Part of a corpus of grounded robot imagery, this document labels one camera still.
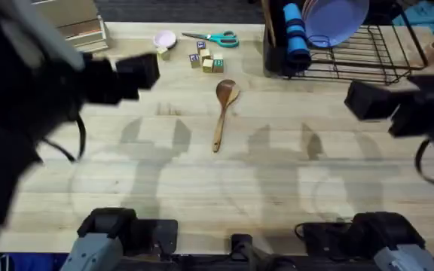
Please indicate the teal cloth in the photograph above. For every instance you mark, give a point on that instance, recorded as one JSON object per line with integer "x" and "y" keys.
{"x": 428, "y": 13}

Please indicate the purple plate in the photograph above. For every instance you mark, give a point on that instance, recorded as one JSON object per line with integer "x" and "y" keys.
{"x": 334, "y": 20}

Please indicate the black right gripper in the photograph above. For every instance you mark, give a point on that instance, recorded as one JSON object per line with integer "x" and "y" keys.
{"x": 416, "y": 113}

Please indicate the blue object under table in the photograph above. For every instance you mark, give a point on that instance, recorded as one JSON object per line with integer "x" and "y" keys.
{"x": 25, "y": 262}

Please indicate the black rail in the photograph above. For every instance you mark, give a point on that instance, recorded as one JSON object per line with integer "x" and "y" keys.
{"x": 209, "y": 262}

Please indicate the wooden spoon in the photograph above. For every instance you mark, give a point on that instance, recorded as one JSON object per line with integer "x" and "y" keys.
{"x": 224, "y": 101}

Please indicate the small pink bowl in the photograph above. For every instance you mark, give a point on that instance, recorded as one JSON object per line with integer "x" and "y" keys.
{"x": 165, "y": 38}

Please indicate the black centre mount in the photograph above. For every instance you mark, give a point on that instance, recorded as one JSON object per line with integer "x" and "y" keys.
{"x": 245, "y": 250}

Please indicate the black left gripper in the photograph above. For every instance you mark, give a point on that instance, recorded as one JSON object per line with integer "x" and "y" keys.
{"x": 102, "y": 81}

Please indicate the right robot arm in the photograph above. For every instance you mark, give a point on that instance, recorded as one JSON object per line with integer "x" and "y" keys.
{"x": 401, "y": 259}

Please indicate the heap of wooden toy blocks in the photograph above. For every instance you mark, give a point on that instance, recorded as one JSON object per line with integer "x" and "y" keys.
{"x": 207, "y": 59}

